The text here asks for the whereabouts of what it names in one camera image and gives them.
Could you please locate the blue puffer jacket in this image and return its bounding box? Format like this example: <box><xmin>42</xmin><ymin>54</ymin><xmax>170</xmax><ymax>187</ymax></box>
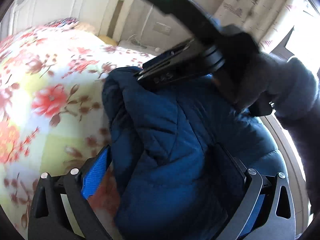
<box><xmin>102</xmin><ymin>67</ymin><xmax>287</xmax><ymax>239</ymax></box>

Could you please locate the grey sleeved right forearm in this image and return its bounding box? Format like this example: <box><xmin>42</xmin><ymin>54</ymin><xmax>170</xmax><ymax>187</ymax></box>
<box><xmin>269</xmin><ymin>55</ymin><xmax>320</xmax><ymax>215</ymax></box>

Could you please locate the right hand in dark glove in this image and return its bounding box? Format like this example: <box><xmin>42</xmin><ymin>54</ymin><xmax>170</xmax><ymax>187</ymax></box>
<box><xmin>213</xmin><ymin>24</ymin><xmax>274</xmax><ymax>116</ymax></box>

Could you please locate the patterned window curtain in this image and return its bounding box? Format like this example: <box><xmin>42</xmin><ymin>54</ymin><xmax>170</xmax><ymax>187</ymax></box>
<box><xmin>214</xmin><ymin>0</ymin><xmax>304</xmax><ymax>53</ymax></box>

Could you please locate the white bed headboard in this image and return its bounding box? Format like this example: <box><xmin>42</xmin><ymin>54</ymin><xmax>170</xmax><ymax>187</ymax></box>
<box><xmin>1</xmin><ymin>0</ymin><xmax>134</xmax><ymax>42</ymax></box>

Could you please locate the floral bed blanket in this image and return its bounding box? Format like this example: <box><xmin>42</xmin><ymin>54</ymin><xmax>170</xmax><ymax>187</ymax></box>
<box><xmin>1</xmin><ymin>18</ymin><xmax>153</xmax><ymax>237</ymax></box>

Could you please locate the wall power socket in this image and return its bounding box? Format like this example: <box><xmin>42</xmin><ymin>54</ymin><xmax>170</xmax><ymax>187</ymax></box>
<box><xmin>153</xmin><ymin>22</ymin><xmax>171</xmax><ymax>36</ymax></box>

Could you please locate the white charging cable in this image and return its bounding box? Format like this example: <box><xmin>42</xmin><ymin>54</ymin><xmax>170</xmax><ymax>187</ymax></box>
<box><xmin>128</xmin><ymin>4</ymin><xmax>157</xmax><ymax>51</ymax></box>

